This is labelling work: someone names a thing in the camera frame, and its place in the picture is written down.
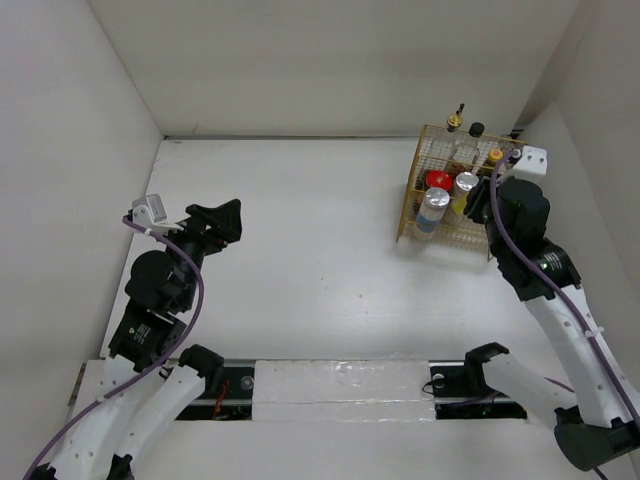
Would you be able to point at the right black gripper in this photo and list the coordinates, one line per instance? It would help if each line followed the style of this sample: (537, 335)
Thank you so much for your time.
(480, 194)

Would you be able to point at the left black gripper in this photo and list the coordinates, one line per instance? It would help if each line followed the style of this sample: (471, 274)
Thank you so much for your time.
(225, 221)

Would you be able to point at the silver lid shaker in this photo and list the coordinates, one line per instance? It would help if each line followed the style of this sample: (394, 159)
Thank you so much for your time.
(432, 209)
(463, 183)

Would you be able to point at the silver lid shaker front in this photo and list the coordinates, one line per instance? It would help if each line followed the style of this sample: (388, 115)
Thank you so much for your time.
(432, 209)

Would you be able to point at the red lid sauce jar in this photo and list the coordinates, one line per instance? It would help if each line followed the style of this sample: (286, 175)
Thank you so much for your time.
(437, 179)

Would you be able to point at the small red sauce bottle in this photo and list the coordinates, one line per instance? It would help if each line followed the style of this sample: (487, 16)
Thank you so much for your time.
(495, 155)

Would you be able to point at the glass cruet gold spout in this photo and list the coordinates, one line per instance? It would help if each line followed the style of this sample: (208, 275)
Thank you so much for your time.
(440, 142)

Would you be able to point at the small yellow label bottle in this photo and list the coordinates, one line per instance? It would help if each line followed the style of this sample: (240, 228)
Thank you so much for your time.
(459, 205)

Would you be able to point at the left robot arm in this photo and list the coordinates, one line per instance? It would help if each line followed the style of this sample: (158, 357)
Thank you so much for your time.
(149, 377)

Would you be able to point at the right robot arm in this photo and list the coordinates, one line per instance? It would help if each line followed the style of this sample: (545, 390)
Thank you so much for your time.
(596, 418)

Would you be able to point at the gold wire basket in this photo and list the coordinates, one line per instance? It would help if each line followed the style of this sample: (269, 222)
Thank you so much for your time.
(454, 230)

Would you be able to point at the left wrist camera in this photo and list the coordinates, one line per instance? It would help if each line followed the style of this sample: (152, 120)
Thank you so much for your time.
(147, 214)

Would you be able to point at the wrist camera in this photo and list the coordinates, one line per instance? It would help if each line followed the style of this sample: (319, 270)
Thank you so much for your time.
(527, 163)
(147, 214)

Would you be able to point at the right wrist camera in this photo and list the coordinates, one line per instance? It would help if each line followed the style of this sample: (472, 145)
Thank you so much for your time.
(527, 163)

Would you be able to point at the black mounting rail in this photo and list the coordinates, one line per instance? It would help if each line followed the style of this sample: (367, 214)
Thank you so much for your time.
(232, 400)

